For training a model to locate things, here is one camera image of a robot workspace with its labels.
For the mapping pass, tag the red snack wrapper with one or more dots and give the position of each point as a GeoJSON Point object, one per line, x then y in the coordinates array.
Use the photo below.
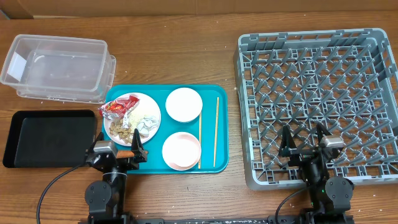
{"type": "Point", "coordinates": [116, 109]}

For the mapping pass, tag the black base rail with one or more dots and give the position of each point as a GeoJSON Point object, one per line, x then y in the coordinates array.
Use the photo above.
{"type": "Point", "coordinates": [214, 221]}

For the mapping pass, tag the white tissue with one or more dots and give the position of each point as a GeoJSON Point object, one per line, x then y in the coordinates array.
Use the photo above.
{"type": "Point", "coordinates": [146, 124]}

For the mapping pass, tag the white round plate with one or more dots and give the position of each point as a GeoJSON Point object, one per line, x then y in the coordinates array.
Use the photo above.
{"type": "Point", "coordinates": [130, 112]}

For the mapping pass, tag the peanut shells pile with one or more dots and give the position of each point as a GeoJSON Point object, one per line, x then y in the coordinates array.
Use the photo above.
{"type": "Point", "coordinates": [125, 134]}

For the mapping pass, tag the grey dishwasher rack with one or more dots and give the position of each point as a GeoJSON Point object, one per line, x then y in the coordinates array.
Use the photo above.
{"type": "Point", "coordinates": [344, 79]}

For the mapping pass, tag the black tray bin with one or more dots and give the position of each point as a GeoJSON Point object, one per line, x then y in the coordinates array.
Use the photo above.
{"type": "Point", "coordinates": [52, 138]}

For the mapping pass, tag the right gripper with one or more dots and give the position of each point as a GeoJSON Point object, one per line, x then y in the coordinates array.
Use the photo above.
{"type": "Point", "coordinates": [287, 145]}

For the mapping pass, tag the pink bowl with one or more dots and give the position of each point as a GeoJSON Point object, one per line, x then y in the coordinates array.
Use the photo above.
{"type": "Point", "coordinates": [181, 151]}

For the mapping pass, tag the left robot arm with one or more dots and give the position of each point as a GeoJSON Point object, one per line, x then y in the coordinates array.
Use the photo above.
{"type": "Point", "coordinates": [106, 197]}

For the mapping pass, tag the teal serving tray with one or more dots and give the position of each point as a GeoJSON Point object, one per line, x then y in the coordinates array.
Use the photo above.
{"type": "Point", "coordinates": [209, 93]}

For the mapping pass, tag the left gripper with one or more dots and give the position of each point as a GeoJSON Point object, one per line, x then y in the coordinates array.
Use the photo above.
{"type": "Point", "coordinates": [129, 163]}

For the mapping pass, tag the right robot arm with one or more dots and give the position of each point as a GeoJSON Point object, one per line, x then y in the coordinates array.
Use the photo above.
{"type": "Point", "coordinates": [330, 196]}

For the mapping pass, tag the clear plastic bin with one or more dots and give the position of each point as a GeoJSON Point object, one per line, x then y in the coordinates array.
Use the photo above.
{"type": "Point", "coordinates": [59, 68]}

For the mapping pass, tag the white bowl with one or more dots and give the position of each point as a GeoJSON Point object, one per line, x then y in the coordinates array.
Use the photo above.
{"type": "Point", "coordinates": [184, 104]}

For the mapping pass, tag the orange carrot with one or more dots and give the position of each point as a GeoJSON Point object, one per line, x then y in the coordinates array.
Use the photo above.
{"type": "Point", "coordinates": [127, 154]}

